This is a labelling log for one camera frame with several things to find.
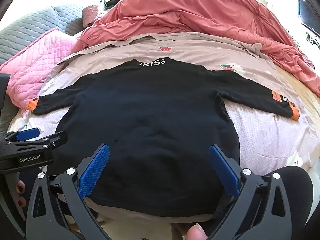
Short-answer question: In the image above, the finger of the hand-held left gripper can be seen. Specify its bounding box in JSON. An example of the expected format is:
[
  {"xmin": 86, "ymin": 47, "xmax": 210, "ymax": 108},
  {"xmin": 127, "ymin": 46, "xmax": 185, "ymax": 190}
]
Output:
[
  {"xmin": 5, "ymin": 127, "xmax": 41, "ymax": 143},
  {"xmin": 24, "ymin": 131, "xmax": 69, "ymax": 151}
]

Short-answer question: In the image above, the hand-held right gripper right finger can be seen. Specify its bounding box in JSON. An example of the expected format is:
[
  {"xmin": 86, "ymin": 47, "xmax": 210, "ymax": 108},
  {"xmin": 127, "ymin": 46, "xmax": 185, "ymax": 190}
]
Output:
[{"xmin": 207, "ymin": 144, "xmax": 295, "ymax": 240}]

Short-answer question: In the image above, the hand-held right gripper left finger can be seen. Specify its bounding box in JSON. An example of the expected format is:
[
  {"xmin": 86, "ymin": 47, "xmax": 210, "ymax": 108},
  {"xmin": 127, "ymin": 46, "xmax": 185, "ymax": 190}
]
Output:
[{"xmin": 26, "ymin": 144, "xmax": 118, "ymax": 240}]

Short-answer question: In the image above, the black t-shirt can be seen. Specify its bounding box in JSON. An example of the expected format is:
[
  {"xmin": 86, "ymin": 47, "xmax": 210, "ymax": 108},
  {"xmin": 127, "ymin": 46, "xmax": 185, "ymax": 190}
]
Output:
[{"xmin": 27, "ymin": 58, "xmax": 300, "ymax": 218}]

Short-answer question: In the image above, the person's left hand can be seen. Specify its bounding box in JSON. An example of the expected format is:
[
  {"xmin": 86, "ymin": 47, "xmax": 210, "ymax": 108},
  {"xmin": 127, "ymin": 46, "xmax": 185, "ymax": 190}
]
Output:
[{"xmin": 14, "ymin": 179, "xmax": 28, "ymax": 209}]

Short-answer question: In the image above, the person's right hand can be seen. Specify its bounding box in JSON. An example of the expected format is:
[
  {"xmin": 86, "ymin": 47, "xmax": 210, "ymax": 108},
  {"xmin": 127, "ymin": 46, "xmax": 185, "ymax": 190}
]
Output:
[{"xmin": 186, "ymin": 223, "xmax": 209, "ymax": 240}]

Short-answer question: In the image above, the mauve printed quilt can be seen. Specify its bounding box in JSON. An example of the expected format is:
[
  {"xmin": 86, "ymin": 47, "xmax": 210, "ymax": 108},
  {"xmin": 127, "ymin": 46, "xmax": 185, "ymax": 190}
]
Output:
[{"xmin": 7, "ymin": 31, "xmax": 320, "ymax": 230}]

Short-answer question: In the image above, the pink quilted blanket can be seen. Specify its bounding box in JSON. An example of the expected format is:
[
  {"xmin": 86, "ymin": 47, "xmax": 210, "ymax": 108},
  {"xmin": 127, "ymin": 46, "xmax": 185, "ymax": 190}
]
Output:
[{"xmin": 0, "ymin": 27, "xmax": 83, "ymax": 115}]

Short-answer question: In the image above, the yellow bed sheet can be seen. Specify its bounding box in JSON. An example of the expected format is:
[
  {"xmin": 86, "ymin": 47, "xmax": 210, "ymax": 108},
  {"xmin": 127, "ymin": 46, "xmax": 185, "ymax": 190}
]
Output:
[{"xmin": 275, "ymin": 64, "xmax": 320, "ymax": 112}]

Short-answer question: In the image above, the grey quilted pillow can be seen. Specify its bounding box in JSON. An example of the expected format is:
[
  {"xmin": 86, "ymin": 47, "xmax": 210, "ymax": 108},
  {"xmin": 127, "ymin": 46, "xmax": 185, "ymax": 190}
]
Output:
[{"xmin": 0, "ymin": 4, "xmax": 87, "ymax": 67}]

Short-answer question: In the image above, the mauve quilted pillow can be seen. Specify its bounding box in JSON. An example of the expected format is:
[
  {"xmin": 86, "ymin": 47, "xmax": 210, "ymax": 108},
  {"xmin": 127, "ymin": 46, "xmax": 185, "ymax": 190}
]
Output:
[{"xmin": 82, "ymin": 5, "xmax": 110, "ymax": 28}]

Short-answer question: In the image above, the dark green clothing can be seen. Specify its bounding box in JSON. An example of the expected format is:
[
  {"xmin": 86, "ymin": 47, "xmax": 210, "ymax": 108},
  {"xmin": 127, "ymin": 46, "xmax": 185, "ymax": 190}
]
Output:
[{"xmin": 105, "ymin": 0, "xmax": 130, "ymax": 8}]

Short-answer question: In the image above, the coral red duvet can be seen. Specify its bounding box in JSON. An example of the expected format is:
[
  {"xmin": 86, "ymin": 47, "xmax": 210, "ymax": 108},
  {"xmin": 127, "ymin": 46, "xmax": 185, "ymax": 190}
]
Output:
[{"xmin": 75, "ymin": 0, "xmax": 320, "ymax": 97}]

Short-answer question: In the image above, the black flat screen monitor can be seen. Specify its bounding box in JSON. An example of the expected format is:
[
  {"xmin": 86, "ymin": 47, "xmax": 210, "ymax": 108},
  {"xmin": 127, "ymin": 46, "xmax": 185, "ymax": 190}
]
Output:
[{"xmin": 297, "ymin": 0, "xmax": 320, "ymax": 34}]

